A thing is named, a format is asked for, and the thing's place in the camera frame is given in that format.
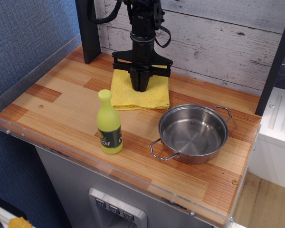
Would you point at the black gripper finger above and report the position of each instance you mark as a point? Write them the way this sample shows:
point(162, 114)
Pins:
point(144, 79)
point(135, 79)

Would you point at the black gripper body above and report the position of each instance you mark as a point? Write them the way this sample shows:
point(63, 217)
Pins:
point(142, 60)

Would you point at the yellow cloth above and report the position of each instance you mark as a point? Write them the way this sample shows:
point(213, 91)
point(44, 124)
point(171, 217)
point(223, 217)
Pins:
point(124, 97)

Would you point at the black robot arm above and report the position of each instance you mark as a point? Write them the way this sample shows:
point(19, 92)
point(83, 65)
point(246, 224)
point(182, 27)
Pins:
point(146, 17)

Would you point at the stainless steel pot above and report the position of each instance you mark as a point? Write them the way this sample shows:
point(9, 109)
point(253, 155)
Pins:
point(192, 133)

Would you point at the yellow-green oil bottle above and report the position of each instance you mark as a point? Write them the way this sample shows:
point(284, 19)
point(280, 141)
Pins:
point(109, 124)

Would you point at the grey toy fridge cabinet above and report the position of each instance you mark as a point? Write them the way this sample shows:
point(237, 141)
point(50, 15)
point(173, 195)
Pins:
point(72, 181)

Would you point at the silver dispenser button panel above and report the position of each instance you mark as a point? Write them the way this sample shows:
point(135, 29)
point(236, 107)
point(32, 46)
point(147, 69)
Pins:
point(111, 212)

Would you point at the white plastic unit right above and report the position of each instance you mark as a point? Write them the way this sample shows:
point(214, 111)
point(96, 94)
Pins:
point(267, 159)

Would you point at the yellow black object corner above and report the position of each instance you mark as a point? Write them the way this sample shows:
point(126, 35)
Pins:
point(12, 217)

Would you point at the black vertical post left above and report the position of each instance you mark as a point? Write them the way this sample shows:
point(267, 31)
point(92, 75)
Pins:
point(88, 30)

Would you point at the black vertical post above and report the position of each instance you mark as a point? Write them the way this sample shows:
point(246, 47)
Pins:
point(88, 30)
point(271, 79)

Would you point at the black vertical post right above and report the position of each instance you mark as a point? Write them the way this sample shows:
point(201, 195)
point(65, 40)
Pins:
point(271, 79)

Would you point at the clear acrylic guard rail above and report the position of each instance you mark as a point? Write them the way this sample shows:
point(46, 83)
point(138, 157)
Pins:
point(58, 110)

